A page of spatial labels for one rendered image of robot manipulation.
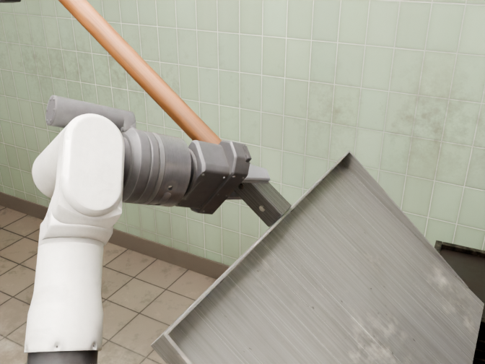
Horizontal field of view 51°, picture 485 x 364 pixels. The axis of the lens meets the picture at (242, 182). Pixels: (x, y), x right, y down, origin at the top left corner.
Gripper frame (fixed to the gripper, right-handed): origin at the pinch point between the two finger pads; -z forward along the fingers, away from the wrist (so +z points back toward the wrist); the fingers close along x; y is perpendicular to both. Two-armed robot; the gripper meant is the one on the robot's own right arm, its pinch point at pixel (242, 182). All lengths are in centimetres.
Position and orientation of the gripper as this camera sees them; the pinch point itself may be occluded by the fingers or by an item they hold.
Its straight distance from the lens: 70.3
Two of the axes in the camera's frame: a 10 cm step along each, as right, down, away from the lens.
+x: 5.4, -5.9, -6.0
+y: -2.8, -8.0, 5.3
